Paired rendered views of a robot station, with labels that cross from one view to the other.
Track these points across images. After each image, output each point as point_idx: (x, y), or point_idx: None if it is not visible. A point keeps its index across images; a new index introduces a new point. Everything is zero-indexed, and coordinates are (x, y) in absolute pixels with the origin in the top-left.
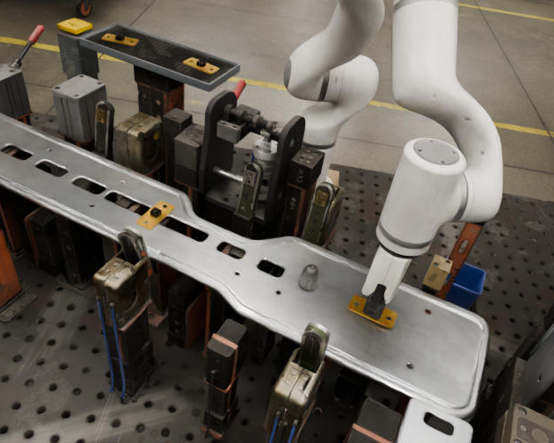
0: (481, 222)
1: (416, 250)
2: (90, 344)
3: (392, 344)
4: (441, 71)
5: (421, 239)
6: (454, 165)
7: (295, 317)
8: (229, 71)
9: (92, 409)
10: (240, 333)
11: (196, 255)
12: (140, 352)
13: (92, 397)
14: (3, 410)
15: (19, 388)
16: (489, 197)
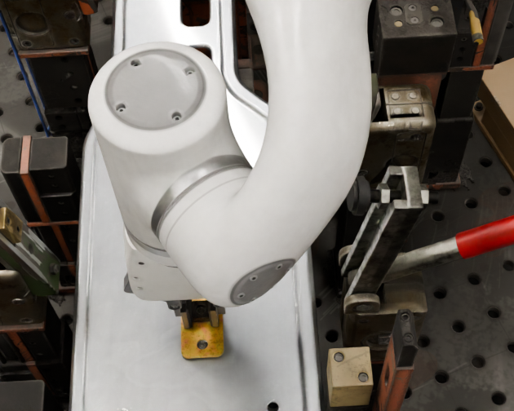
0: (396, 357)
1: (133, 240)
2: (101, 67)
3: (153, 373)
4: None
5: (130, 227)
6: (126, 129)
7: (116, 213)
8: None
9: (19, 131)
10: (50, 164)
11: (151, 34)
12: (73, 111)
13: (33, 121)
14: None
15: (2, 48)
16: (192, 254)
